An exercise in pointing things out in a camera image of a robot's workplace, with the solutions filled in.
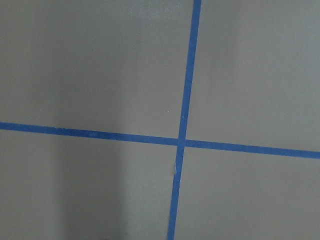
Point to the blue tape grid lines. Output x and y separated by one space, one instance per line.
180 142

